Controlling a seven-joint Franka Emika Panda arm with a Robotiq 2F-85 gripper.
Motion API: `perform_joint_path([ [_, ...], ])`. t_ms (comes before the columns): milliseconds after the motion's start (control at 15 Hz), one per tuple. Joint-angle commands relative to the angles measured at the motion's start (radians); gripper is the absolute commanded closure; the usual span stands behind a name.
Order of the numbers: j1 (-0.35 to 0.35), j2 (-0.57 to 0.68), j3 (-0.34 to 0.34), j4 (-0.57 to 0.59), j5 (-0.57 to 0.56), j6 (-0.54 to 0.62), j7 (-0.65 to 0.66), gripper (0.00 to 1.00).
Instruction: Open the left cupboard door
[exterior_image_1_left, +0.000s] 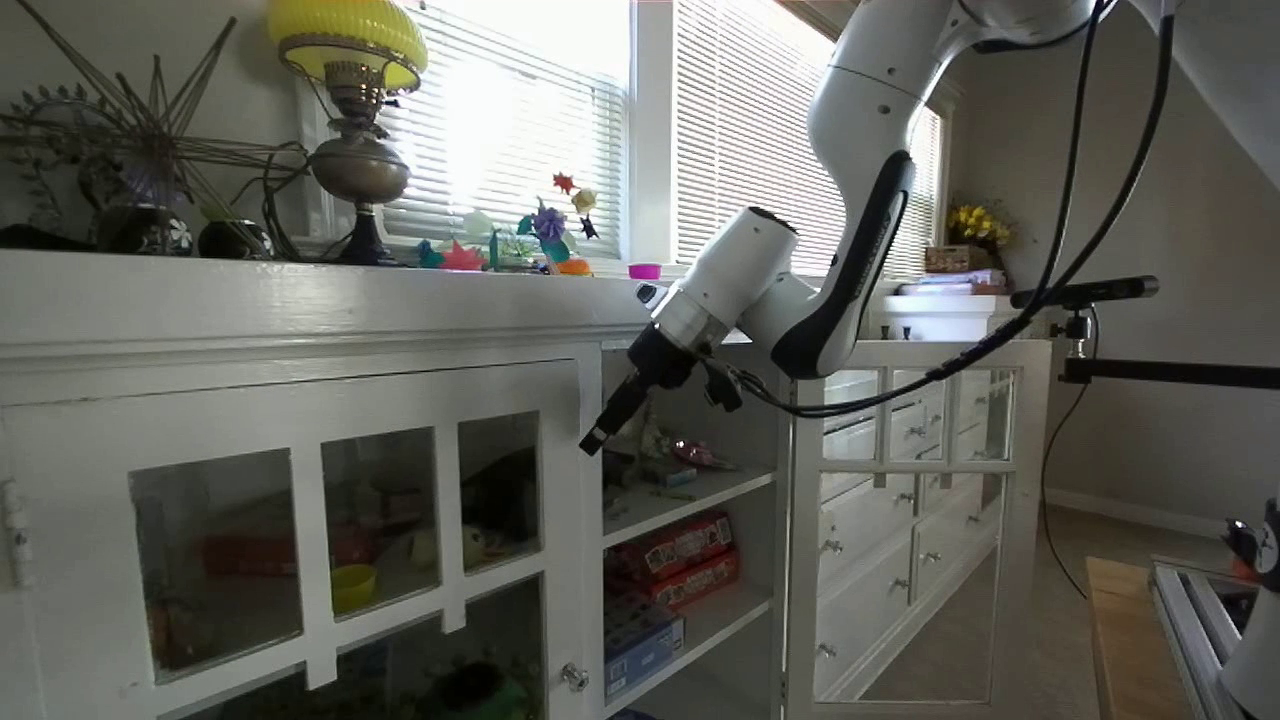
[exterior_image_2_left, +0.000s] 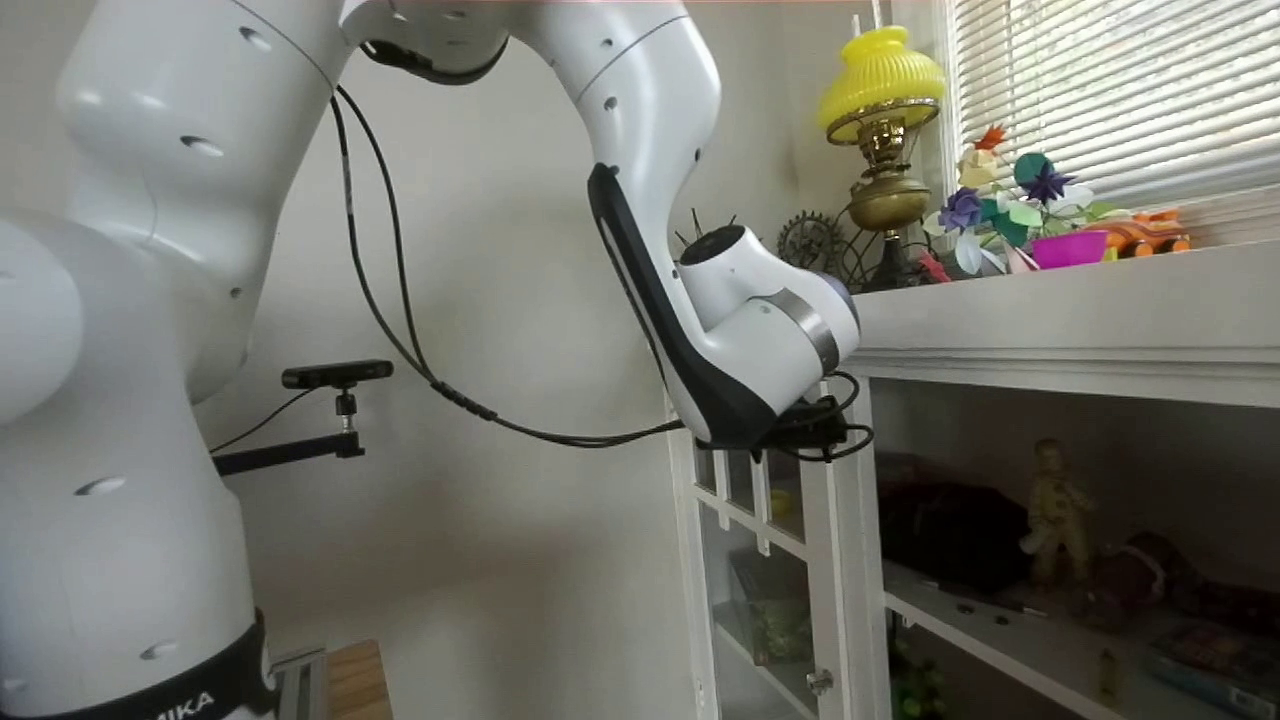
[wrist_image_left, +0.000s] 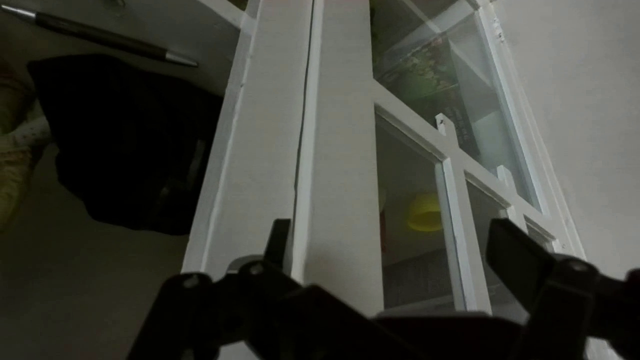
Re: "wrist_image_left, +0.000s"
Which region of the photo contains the white glass cupboard door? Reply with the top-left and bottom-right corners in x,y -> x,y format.
291,0 -> 588,360

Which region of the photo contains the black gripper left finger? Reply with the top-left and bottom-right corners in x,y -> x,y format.
127,217 -> 348,360

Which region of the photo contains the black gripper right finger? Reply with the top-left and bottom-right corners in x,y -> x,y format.
486,217 -> 640,360

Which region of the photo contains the green toy box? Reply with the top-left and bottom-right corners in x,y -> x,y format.
397,45 -> 469,111

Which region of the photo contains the black silver pen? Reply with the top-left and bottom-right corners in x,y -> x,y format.
0,3 -> 199,70

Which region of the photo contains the small yellow cup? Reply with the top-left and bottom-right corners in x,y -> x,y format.
404,190 -> 445,237

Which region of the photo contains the black cloth bag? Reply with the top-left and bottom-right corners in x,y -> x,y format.
25,52 -> 226,237

